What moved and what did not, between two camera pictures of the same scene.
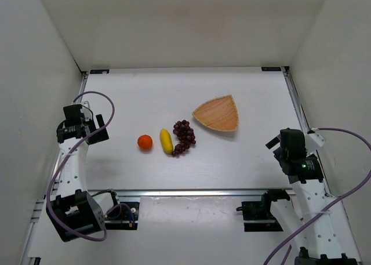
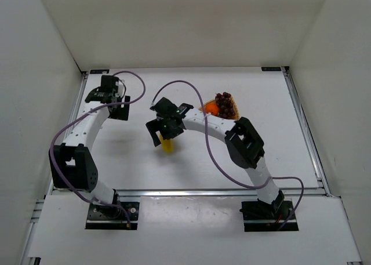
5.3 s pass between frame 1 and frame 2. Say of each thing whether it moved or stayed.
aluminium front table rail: stayed
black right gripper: moved
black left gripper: moved
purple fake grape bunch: moved
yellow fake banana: stayed
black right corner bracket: stayed
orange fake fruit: moved
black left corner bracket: stayed
